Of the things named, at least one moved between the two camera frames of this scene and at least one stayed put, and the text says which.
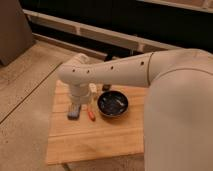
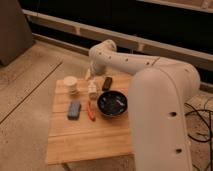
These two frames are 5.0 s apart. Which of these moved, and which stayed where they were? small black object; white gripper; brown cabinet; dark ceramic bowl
Moved: white gripper
Stayed: brown cabinet; small black object; dark ceramic bowl
